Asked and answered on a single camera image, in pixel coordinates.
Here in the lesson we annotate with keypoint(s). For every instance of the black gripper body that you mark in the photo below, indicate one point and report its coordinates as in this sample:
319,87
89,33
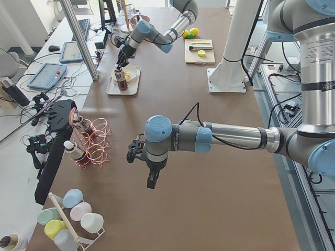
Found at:
124,54
153,167

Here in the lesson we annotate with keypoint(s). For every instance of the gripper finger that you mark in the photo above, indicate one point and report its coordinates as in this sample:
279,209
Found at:
152,179
124,62
119,63

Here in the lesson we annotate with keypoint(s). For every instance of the tea bottle white cap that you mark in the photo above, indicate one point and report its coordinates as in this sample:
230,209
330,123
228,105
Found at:
121,79

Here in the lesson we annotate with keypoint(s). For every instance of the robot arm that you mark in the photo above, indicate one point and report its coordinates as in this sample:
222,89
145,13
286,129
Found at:
146,31
311,144

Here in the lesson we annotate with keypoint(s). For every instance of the white serving tray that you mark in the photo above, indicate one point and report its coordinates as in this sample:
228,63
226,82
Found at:
112,88

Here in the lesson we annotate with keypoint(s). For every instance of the tea bottle in rack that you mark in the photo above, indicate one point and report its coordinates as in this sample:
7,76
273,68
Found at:
78,154
81,125

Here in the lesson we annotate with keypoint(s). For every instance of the white round plate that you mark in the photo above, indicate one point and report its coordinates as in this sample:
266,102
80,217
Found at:
130,68

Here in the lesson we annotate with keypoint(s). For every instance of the wooden cup stand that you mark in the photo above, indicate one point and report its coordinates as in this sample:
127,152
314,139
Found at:
127,28

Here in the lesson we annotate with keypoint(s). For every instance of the pink ice bowl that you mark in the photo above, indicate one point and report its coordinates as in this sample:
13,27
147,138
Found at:
136,18

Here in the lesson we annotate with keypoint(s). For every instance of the blue teach pendant far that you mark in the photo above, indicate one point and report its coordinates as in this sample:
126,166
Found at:
70,53

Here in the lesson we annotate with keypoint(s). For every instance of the blue teach pendant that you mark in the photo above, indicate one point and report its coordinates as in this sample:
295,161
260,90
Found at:
70,53
47,76

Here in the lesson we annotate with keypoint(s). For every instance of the black keyboard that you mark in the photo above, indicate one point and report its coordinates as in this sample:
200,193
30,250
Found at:
84,25

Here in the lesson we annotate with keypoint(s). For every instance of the yellow lemon upper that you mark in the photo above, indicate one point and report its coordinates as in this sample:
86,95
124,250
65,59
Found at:
185,33

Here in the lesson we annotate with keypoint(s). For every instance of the yellow lemon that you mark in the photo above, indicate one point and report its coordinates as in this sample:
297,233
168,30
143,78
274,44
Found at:
185,33
194,31

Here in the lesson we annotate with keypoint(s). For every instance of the yellow plastic knife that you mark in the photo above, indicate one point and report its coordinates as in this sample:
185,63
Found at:
201,42

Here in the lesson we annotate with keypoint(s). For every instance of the black computer mouse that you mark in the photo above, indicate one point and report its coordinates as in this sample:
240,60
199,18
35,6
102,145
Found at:
53,48

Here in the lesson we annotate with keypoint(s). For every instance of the yellow lemon lower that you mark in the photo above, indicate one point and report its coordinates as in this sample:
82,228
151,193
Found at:
194,31

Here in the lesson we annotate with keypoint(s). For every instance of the wooden cutting board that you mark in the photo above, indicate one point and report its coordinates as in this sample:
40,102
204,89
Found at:
192,57

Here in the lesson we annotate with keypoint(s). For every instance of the blue teach pendant near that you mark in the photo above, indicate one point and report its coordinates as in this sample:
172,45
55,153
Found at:
47,76

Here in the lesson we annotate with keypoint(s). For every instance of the half lemon slice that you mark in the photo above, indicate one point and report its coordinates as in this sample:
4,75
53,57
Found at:
201,53

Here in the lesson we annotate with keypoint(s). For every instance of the white cup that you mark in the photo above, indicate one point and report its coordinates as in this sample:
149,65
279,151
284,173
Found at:
92,222

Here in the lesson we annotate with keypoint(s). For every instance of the pink cup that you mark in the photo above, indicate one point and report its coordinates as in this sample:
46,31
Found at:
78,211

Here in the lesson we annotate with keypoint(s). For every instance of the blue cup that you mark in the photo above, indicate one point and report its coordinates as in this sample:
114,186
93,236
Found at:
72,198

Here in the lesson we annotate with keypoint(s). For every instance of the white cup rack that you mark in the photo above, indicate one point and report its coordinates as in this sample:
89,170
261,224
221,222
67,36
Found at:
80,235

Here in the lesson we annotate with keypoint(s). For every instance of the grey-blue cup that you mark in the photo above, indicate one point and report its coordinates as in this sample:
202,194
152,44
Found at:
65,241

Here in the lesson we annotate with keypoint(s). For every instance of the black water bottle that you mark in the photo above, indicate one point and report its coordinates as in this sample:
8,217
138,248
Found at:
16,94

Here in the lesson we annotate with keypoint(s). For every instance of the green cup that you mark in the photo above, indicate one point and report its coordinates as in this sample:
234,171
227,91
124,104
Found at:
47,215

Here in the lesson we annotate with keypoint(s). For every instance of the yellow cup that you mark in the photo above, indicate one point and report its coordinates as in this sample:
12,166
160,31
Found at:
53,227

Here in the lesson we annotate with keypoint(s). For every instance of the braided ring bread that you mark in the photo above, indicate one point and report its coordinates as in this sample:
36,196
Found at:
127,75

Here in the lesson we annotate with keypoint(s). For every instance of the copper wire bottle rack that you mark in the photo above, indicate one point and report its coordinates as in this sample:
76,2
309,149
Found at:
97,144

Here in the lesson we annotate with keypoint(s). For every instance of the aluminium frame post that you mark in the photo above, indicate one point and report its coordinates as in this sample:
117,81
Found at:
81,42

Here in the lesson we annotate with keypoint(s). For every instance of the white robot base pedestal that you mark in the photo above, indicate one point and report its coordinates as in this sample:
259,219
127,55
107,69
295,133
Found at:
228,76

